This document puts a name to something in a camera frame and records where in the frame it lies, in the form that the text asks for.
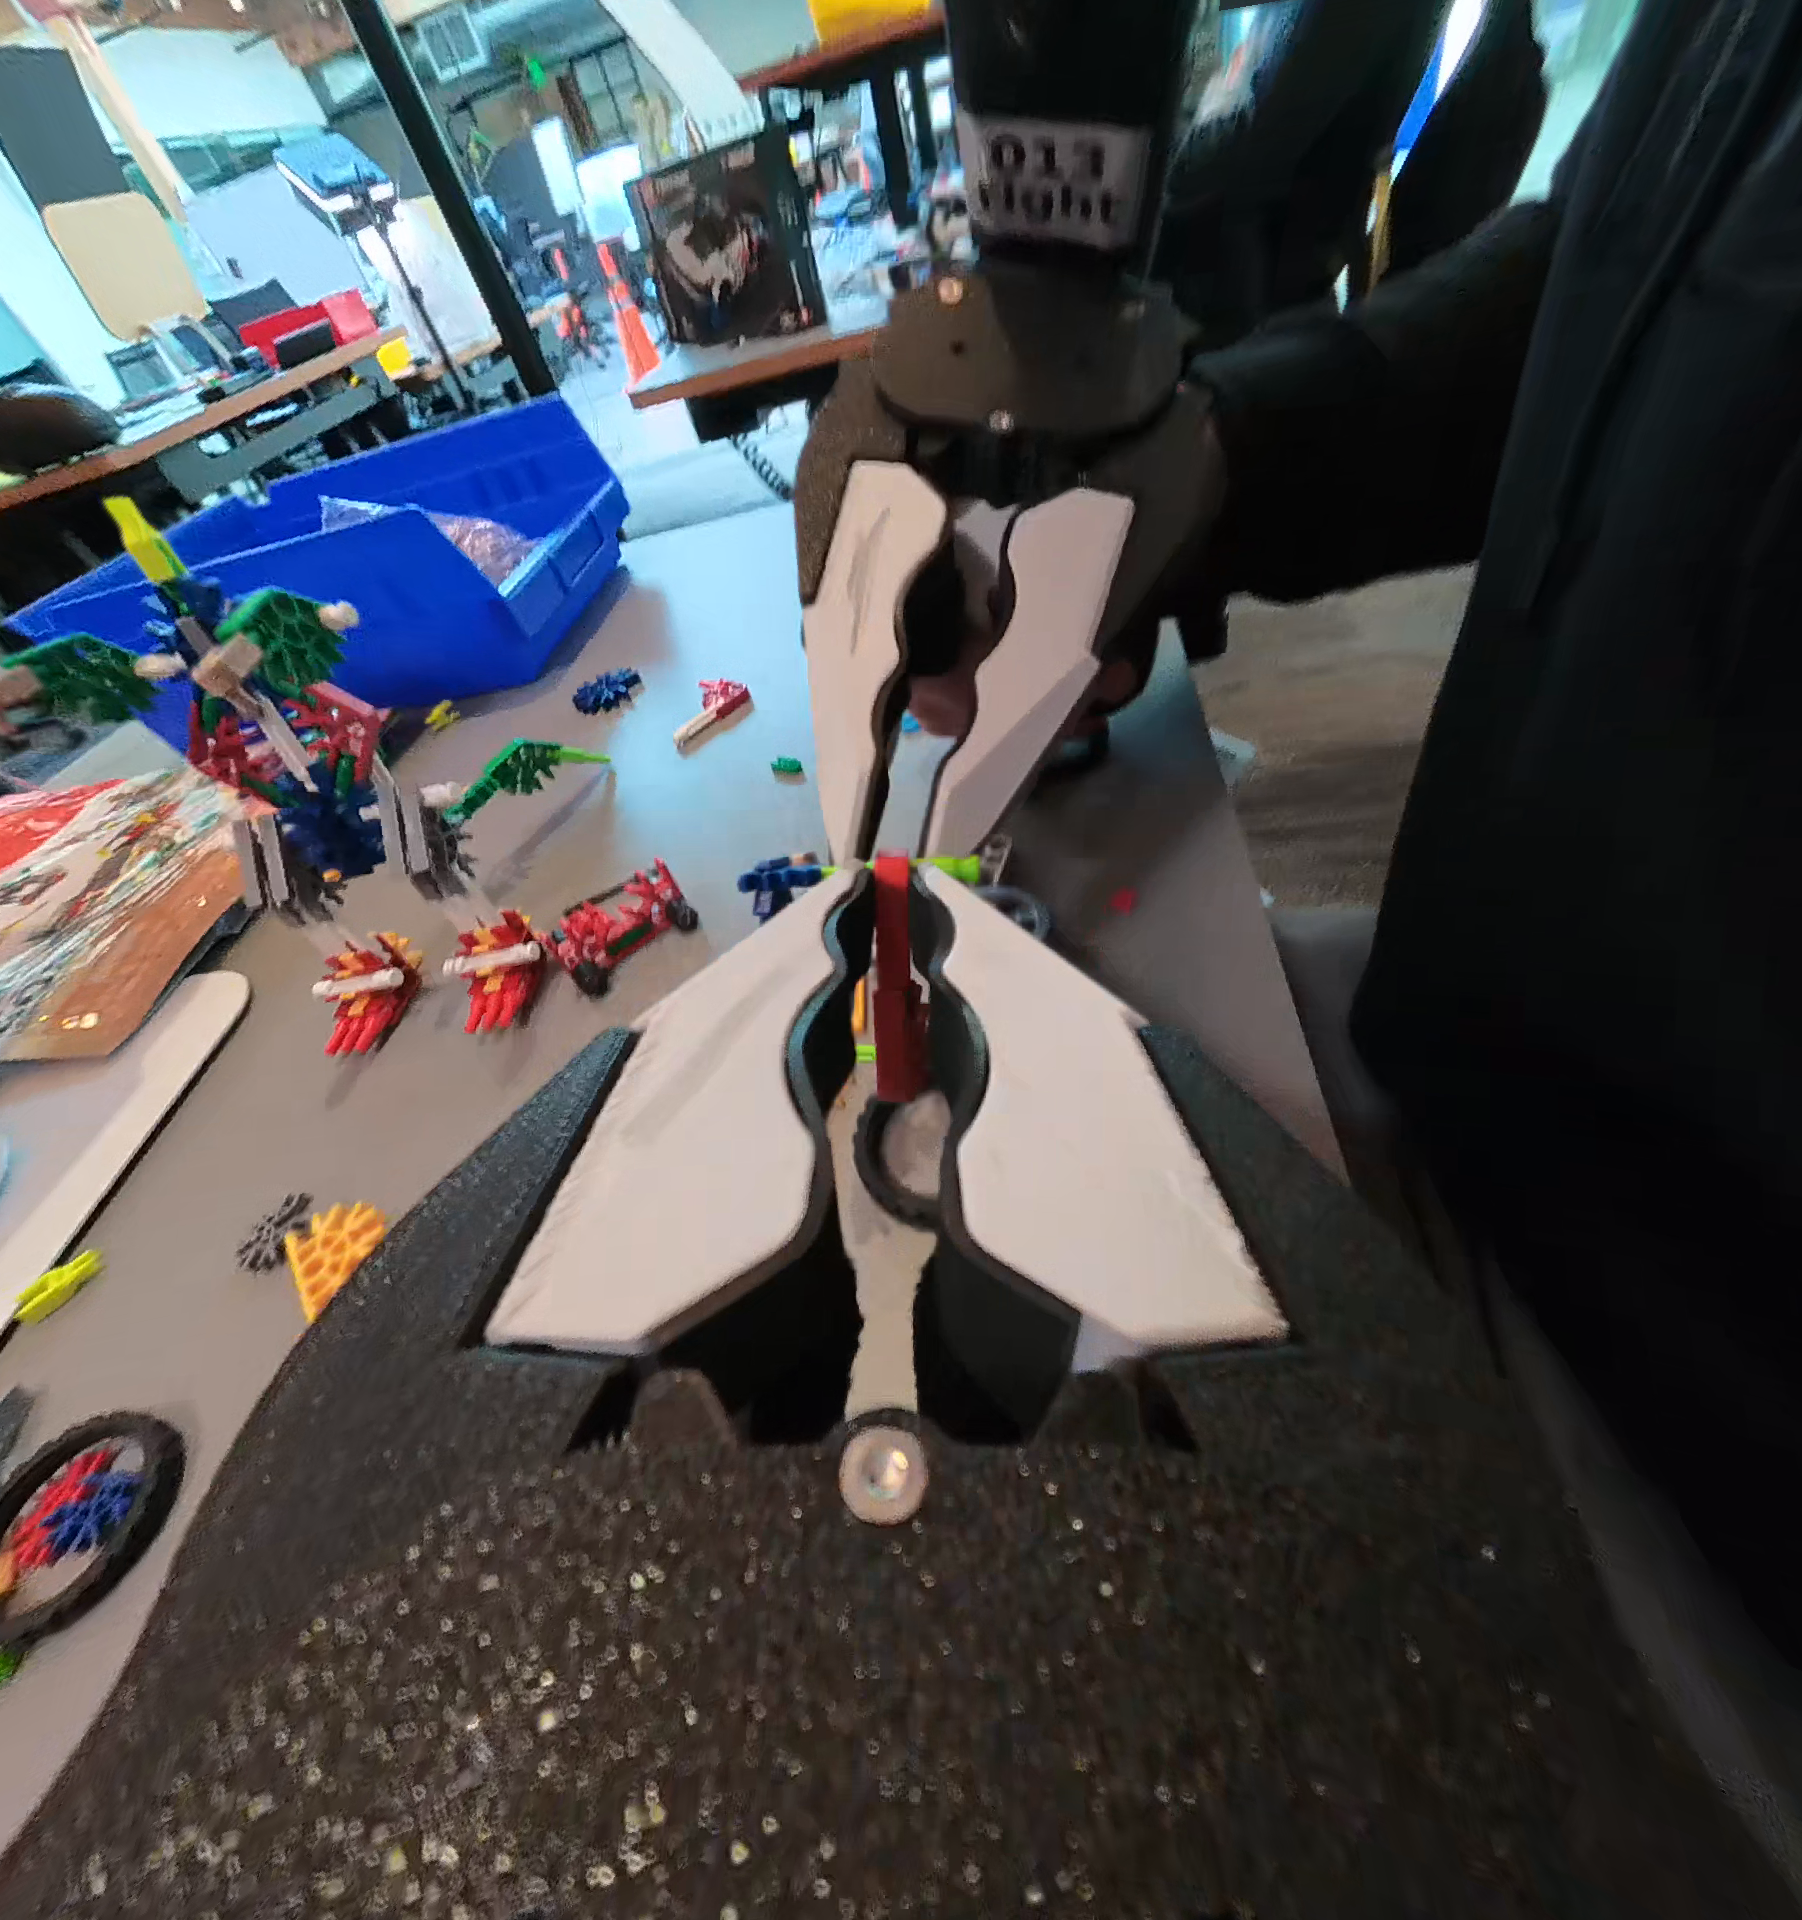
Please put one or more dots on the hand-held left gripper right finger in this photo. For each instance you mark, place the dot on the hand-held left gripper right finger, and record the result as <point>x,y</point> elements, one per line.
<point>1096,1170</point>

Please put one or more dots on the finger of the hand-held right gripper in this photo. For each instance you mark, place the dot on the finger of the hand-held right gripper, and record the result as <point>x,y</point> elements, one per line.
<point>1052,618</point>
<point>850,600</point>

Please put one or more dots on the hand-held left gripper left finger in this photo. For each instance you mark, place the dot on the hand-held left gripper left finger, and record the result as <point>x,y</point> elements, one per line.
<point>678,1170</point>

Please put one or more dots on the red connector pair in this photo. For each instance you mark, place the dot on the red connector pair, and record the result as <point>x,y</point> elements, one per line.
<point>896,961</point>

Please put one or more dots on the orange rod blue connector frame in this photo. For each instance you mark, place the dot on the orange rod blue connector frame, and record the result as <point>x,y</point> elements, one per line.
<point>781,886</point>

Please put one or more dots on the multicolour toy model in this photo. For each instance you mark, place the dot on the multicolour toy model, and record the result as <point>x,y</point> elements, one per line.
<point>318,810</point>

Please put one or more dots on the red connector white rod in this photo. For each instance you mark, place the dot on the red connector white rod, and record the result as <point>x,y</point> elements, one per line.
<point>717,712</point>

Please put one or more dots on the blue snowflake connector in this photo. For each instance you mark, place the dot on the blue snowflake connector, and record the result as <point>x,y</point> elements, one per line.
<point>608,691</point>

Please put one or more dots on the red yellow connector cluster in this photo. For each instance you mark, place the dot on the red yellow connector cluster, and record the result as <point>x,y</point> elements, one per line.
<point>496,968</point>
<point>369,991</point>

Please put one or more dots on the black toy car box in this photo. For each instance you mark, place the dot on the black toy car box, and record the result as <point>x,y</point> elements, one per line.
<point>729,241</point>

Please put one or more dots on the orange snowflake connector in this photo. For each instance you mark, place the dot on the orange snowflake connector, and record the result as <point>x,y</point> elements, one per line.
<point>338,1246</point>

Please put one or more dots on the clear plastic bag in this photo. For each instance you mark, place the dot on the clear plastic bag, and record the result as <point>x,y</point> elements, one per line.
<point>482,548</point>

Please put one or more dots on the blue plastic bin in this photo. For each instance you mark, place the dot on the blue plastic bin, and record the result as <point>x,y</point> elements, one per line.
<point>390,631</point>

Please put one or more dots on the black metal table leg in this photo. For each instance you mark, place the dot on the black metal table leg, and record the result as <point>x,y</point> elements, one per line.
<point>437,182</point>

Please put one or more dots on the short yellow-green rod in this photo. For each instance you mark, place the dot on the short yellow-green rod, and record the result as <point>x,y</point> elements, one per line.
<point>56,1287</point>

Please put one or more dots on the printed toy packet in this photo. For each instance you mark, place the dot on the printed toy packet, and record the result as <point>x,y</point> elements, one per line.
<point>77,902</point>

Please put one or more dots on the tire with colourful hub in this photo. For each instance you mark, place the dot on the tire with colourful hub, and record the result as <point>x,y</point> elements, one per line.
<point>62,1516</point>

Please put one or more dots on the background work table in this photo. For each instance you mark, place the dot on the background work table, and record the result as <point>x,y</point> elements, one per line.
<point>151,436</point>

